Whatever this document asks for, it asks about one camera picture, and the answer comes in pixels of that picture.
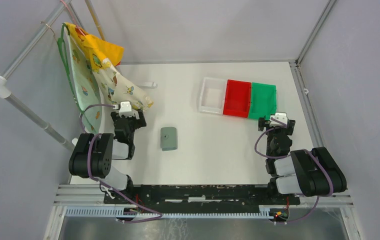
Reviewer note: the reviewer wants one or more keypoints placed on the green plastic bin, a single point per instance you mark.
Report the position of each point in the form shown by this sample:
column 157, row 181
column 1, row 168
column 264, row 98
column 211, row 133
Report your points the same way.
column 263, row 101

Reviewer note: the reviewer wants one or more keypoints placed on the white pipe pole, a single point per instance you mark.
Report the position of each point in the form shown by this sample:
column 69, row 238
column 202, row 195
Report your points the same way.
column 7, row 95

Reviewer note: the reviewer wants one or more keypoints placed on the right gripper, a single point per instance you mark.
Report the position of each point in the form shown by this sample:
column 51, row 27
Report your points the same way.
column 262, row 123

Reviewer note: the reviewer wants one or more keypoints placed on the red plastic bin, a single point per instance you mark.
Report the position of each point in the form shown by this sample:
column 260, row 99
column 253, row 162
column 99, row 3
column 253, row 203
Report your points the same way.
column 237, row 98

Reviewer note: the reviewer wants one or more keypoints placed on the clear plastic bin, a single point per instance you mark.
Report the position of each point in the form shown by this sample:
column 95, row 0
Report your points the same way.
column 212, row 95

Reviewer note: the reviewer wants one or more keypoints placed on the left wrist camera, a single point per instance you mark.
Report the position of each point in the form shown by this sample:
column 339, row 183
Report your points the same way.
column 124, row 109

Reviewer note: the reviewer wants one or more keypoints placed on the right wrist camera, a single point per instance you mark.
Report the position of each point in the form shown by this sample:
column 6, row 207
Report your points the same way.
column 279, row 119

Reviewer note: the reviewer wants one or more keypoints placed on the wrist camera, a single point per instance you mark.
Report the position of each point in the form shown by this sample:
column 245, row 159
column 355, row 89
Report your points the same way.
column 279, row 119
column 124, row 109

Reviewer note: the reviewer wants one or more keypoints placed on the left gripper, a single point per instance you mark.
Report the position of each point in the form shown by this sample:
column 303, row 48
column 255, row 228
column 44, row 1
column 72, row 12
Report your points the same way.
column 139, row 123

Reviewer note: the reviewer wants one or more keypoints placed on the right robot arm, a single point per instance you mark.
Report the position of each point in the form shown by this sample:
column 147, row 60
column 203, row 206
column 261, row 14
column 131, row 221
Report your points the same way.
column 297, row 172

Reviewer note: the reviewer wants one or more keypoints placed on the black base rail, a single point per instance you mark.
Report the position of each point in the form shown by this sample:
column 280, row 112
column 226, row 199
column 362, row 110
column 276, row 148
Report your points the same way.
column 200, row 199

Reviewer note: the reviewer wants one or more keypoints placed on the green leather card holder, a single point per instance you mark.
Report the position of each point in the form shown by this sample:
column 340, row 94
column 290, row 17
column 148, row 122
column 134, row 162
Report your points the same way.
column 168, row 138

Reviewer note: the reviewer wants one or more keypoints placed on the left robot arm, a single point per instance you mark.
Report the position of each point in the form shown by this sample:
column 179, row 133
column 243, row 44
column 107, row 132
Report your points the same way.
column 93, row 156

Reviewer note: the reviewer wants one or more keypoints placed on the patterned cloth bags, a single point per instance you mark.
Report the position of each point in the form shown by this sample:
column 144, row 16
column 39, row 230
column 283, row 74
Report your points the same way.
column 91, row 69

